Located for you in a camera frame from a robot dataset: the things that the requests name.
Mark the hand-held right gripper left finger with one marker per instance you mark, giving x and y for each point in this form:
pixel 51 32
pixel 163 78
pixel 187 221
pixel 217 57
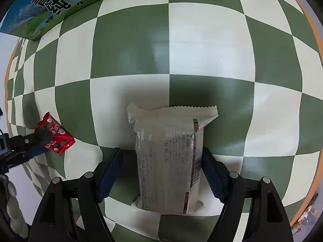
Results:
pixel 109 174

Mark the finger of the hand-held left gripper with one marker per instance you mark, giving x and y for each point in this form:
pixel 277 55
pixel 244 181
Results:
pixel 32 140
pixel 30 154

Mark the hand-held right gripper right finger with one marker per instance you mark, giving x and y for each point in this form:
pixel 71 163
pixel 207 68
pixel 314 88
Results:
pixel 213 176

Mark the small red snack packet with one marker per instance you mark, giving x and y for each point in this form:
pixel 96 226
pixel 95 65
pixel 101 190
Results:
pixel 63 141

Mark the white brown-striped snack packet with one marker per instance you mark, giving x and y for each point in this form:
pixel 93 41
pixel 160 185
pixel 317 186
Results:
pixel 166 161

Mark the blue green milk carton box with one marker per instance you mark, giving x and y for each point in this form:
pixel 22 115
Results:
pixel 50 10

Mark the person's left hand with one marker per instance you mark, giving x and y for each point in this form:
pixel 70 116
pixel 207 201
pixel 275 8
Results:
pixel 14 206

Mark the green white checkered mat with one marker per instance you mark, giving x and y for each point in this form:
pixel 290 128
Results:
pixel 201 55

